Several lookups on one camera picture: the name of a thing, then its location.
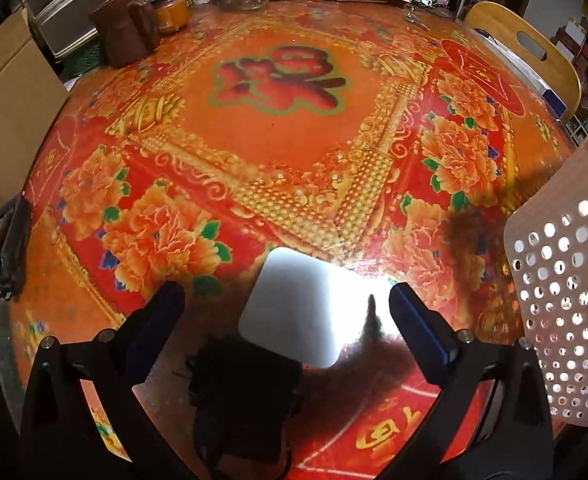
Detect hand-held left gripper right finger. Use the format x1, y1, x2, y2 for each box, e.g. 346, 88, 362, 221
374, 281, 557, 480

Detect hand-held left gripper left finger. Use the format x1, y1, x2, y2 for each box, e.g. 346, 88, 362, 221
19, 280, 199, 480

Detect black charger adapter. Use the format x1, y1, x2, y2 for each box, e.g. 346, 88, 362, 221
186, 332, 305, 480

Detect white charger plug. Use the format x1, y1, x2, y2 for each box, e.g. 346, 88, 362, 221
238, 247, 372, 370

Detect white perforated plastic basket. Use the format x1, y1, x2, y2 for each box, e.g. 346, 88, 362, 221
502, 106, 588, 428

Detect black folding phone stand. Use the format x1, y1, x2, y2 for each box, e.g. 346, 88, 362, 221
0, 195, 32, 301

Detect red printed tablecloth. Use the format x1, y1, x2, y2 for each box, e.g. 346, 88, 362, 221
9, 0, 579, 480

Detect brown cardboard box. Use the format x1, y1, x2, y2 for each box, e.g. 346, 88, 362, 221
0, 7, 70, 226

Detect green plastic basket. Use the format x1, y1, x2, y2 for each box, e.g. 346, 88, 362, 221
60, 40, 106, 81

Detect brown ceramic mug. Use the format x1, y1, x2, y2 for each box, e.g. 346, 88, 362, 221
88, 0, 162, 68

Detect jar with orange contents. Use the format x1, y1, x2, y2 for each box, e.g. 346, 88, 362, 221
151, 0, 192, 36

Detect grey stacked storage drawers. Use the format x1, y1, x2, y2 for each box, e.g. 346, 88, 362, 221
16, 0, 152, 58

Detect wooden chair with handle slot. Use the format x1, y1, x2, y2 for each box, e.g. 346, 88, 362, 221
462, 1, 582, 123

